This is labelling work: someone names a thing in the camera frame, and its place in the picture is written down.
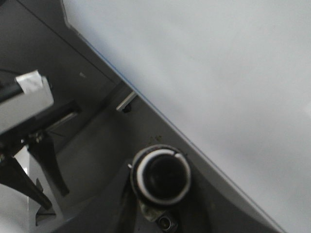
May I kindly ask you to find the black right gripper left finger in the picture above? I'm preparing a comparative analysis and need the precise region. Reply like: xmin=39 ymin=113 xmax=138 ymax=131
xmin=55 ymin=187 xmax=137 ymax=233

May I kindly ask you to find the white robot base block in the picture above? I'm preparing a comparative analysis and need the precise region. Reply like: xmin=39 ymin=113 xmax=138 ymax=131
xmin=0 ymin=70 xmax=54 ymax=133

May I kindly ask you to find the white whiteboard with aluminium frame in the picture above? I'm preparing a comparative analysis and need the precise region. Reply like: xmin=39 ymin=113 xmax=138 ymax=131
xmin=63 ymin=0 xmax=311 ymax=233

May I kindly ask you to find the white black whiteboard marker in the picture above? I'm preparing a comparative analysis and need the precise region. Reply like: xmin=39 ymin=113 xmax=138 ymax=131
xmin=130 ymin=144 xmax=192 ymax=222

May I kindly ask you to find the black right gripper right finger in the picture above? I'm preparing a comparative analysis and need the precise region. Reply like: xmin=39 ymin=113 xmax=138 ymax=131
xmin=172 ymin=153 xmax=283 ymax=233

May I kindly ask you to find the metal bracket under whiteboard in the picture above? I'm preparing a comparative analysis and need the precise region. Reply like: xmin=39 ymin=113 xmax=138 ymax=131
xmin=116 ymin=91 xmax=137 ymax=114

